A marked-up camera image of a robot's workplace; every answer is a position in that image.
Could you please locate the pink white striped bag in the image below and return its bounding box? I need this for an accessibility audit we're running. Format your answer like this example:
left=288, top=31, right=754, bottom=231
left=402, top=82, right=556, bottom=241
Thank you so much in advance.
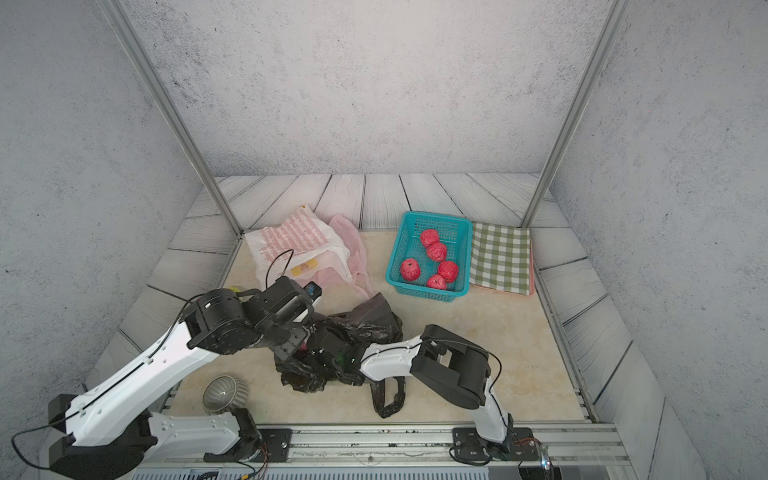
left=245, top=206, right=353, bottom=289

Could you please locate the red apple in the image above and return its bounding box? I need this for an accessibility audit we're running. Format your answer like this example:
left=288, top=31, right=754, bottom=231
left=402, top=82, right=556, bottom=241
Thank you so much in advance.
left=400, top=258, right=421, bottom=282
left=426, top=242, right=448, bottom=262
left=426, top=274, right=447, bottom=290
left=420, top=229, right=440, bottom=248
left=437, top=260, right=460, bottom=284

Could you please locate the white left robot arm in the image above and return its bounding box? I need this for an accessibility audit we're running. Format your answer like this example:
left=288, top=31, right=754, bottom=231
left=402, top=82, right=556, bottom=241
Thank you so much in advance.
left=49, top=276, right=322, bottom=479

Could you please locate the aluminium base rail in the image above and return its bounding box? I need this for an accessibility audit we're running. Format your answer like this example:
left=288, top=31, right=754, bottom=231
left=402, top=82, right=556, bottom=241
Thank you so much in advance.
left=128, top=422, right=636, bottom=479

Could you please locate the left aluminium frame post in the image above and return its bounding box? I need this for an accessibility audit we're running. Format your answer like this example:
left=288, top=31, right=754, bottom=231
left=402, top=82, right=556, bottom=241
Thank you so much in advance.
left=97, top=0, right=244, bottom=238

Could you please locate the teal plastic perforated basket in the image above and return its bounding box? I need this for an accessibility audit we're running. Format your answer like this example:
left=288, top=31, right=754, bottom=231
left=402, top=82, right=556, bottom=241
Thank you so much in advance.
left=385, top=211, right=473, bottom=302

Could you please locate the black plastic bag knotted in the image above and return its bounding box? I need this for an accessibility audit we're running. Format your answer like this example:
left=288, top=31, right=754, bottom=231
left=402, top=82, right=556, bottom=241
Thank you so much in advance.
left=275, top=293, right=406, bottom=418

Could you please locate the pink plastic bag apple print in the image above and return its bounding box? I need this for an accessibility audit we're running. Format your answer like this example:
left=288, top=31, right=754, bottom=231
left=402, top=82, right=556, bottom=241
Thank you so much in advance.
left=290, top=212, right=376, bottom=299

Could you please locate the right aluminium frame post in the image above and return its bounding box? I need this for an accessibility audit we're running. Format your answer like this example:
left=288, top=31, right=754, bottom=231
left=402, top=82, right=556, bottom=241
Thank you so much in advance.
left=521, top=0, right=631, bottom=228

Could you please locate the aluminium frame post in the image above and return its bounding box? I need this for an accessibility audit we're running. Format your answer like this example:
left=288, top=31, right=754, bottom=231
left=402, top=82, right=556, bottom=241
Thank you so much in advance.
left=97, top=0, right=244, bottom=238
left=521, top=0, right=631, bottom=228

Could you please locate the silver ribbed metal cup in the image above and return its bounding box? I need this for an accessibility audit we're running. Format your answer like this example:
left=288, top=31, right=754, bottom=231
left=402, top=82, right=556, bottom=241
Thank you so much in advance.
left=202, top=375, right=249, bottom=415

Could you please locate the green white checkered cloth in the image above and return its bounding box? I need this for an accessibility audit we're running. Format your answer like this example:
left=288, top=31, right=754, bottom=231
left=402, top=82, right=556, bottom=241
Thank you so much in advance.
left=470, top=222, right=535, bottom=296

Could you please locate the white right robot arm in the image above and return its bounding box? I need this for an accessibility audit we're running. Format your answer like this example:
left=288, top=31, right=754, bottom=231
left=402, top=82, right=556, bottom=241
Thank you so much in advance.
left=308, top=324, right=514, bottom=459

